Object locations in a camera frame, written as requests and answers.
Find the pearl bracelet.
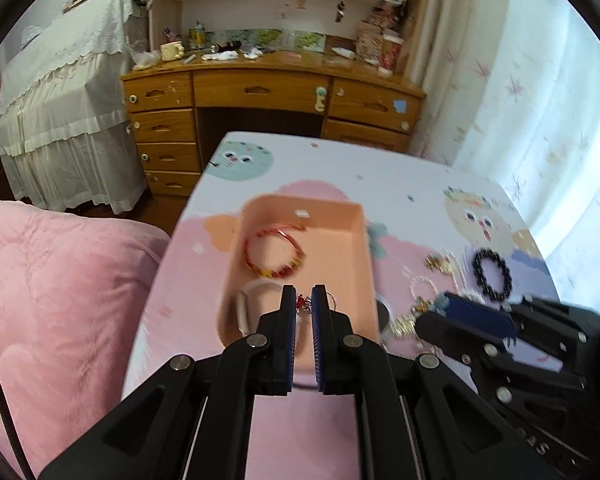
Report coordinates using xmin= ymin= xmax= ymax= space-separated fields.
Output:
xmin=455 ymin=287 xmax=487 ymax=306

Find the red beaded bracelet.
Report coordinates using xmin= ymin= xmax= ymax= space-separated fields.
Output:
xmin=242 ymin=226 xmax=307 ymax=281

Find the cartoon printed table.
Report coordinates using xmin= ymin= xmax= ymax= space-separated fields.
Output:
xmin=122 ymin=131 xmax=563 ymax=480

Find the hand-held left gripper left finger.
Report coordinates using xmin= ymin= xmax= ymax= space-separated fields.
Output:
xmin=37 ymin=284 xmax=297 ymax=480

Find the red patterned canister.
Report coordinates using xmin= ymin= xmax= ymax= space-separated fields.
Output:
xmin=379 ymin=34 xmax=404 ymax=75

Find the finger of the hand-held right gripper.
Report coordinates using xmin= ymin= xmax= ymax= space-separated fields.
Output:
xmin=510 ymin=296 xmax=600 ymax=378
xmin=415 ymin=292 xmax=588 ymax=396

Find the clear crystal bracelet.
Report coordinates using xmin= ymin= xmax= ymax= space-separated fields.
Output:
xmin=408 ymin=275 xmax=439 ymax=306

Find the peach plastic tray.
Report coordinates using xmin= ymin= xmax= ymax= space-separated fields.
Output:
xmin=215 ymin=192 xmax=381 ymax=356

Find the white bangle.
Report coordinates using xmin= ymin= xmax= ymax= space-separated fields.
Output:
xmin=235 ymin=281 xmax=286 ymax=336

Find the silver ring with red charm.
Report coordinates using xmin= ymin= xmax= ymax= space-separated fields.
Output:
xmin=295 ymin=292 xmax=338 ymax=318

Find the black bead bracelet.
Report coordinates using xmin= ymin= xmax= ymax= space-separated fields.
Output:
xmin=472 ymin=249 xmax=512 ymax=303

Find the white floral curtain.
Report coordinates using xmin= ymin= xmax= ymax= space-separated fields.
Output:
xmin=409 ymin=0 xmax=600 ymax=286

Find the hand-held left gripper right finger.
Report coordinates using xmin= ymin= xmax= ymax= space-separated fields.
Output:
xmin=310 ymin=284 xmax=563 ymax=480

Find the clear bangle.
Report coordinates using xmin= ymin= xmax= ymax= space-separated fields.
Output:
xmin=375 ymin=292 xmax=396 ymax=341

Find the pink blanket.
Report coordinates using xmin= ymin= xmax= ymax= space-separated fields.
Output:
xmin=0 ymin=197 xmax=174 ymax=480

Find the wooden desk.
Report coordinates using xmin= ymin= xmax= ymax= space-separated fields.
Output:
xmin=120 ymin=0 xmax=428 ymax=233

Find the gold chain bracelet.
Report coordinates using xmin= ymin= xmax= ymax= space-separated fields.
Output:
xmin=426 ymin=252 xmax=461 ymax=274

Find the patterned gift bag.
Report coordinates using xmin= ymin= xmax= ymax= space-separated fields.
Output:
xmin=355 ymin=20 xmax=387 ymax=64

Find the white plastic bag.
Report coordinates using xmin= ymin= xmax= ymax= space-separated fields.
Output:
xmin=129 ymin=44 xmax=162 ymax=71

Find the white lace cover cloth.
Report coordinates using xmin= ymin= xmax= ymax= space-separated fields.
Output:
xmin=0 ymin=0 xmax=155 ymax=214

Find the gold necklace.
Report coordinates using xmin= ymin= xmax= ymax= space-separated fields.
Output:
xmin=387 ymin=310 xmax=431 ymax=339

